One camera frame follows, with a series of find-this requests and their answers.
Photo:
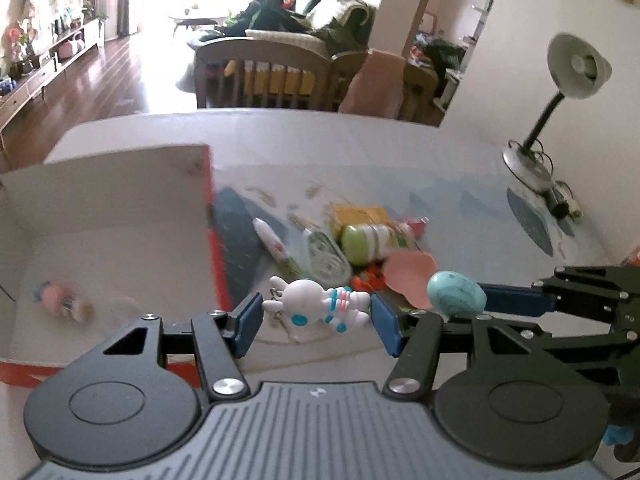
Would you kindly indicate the orange carrot charm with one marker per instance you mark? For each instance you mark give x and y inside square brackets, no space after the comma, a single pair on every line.
[369,280]

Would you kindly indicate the white green pen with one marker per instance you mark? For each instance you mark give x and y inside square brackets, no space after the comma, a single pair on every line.
[286,263]

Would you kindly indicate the red cardboard shoebox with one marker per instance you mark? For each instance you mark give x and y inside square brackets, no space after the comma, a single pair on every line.
[132,232]

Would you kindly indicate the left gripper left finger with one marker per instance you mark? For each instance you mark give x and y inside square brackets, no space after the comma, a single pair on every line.
[137,356]

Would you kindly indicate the yellow small box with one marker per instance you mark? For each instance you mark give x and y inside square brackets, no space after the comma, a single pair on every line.
[350,215]

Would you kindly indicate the pink figurine toy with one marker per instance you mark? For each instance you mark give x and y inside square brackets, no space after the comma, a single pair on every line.
[61,302]

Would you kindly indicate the teal egg toy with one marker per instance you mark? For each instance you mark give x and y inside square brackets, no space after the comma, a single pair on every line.
[452,293]

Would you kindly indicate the low coffee table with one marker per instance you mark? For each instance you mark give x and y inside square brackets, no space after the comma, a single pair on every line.
[193,20]

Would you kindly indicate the green lid bottle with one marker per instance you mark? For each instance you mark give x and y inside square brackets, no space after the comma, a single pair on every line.
[366,243]

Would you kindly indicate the red binder clip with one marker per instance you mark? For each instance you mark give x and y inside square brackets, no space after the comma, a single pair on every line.
[414,229]

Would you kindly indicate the pink heart box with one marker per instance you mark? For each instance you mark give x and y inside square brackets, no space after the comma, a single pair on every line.
[408,273]

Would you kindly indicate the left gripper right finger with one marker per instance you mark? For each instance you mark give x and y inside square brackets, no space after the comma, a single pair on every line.
[416,339]

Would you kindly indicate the sofa with clothes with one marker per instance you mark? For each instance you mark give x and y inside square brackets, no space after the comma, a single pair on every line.
[328,27]

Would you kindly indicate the pink towel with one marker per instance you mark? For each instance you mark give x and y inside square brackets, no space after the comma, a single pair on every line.
[377,90]

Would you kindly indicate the dark wooden chair far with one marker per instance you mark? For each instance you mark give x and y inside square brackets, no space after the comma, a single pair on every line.
[249,72]

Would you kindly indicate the white rabbit astronaut keychain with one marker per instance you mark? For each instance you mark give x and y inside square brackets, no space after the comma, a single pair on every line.
[305,302]

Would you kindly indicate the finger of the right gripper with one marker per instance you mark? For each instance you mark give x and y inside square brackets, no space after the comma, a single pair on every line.
[516,300]

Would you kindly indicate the wooden TV console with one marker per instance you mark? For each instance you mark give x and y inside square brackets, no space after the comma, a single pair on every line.
[68,49]

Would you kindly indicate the blue gloved left hand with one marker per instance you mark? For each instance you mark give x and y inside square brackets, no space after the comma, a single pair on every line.
[621,435]

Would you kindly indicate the wooden chair with towel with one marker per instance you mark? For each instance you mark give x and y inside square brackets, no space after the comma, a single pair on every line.
[420,86]

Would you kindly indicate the correction tape dispenser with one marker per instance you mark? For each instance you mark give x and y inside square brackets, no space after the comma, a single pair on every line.
[325,261]

